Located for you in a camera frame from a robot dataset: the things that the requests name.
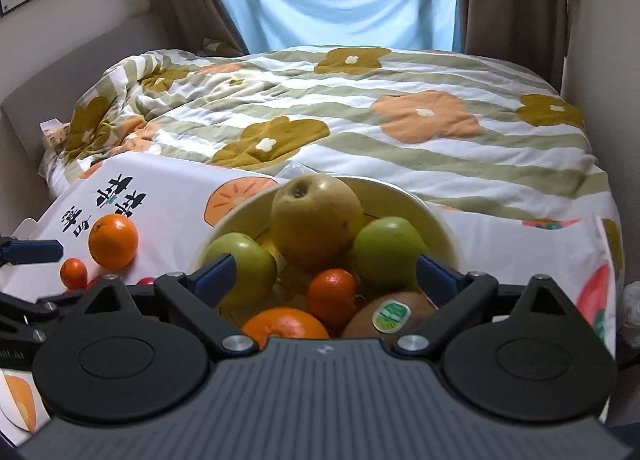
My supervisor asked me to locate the small tangerine with stem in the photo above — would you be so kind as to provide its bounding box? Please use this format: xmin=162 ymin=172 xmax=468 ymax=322
xmin=306 ymin=269 xmax=361 ymax=336

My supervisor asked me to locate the large yellow apple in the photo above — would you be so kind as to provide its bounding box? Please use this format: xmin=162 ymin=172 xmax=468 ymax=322
xmin=270 ymin=174 xmax=365 ymax=273

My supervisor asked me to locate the medium orange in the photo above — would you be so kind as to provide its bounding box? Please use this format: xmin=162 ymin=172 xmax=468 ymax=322
xmin=241 ymin=307 xmax=331 ymax=349

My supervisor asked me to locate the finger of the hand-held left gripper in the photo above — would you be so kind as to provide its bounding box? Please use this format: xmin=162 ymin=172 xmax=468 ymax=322
xmin=0 ymin=290 xmax=101 ymax=342
xmin=0 ymin=237 xmax=65 ymax=267

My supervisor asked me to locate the yellow duck print bowl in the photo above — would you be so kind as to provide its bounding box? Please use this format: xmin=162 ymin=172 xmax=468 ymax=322
xmin=190 ymin=175 xmax=464 ymax=341

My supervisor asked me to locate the floral striped quilt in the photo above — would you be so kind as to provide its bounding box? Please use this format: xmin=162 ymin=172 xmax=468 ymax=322
xmin=39 ymin=44 xmax=626 ymax=286

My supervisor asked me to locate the grey bed headboard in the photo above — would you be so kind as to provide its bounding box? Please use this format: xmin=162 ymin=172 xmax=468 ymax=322
xmin=0 ymin=8 xmax=201 ymax=161

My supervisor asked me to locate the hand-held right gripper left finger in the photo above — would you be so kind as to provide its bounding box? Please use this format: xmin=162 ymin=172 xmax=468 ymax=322
xmin=75 ymin=253 xmax=259 ymax=362

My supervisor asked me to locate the green apple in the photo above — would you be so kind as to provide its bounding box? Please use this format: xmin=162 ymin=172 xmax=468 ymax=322
xmin=202 ymin=233 xmax=277 ymax=311
xmin=351 ymin=217 xmax=431 ymax=291

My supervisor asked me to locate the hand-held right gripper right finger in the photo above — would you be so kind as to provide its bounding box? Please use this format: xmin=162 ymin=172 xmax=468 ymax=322
xmin=392 ymin=253 xmax=577 ymax=359

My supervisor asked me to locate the large orange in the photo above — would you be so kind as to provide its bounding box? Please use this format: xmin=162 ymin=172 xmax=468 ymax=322
xmin=88 ymin=213 xmax=139 ymax=270

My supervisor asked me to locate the white persimmon print cloth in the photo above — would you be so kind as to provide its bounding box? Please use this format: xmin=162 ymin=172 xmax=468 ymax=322
xmin=0 ymin=153 xmax=624 ymax=447

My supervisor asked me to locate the brown kiwi with sticker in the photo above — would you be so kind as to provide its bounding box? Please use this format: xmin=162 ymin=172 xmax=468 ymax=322
xmin=341 ymin=291 xmax=441 ymax=340

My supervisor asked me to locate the patterned tissue pack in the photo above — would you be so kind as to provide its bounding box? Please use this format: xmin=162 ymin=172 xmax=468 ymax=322
xmin=41 ymin=119 xmax=71 ymax=149

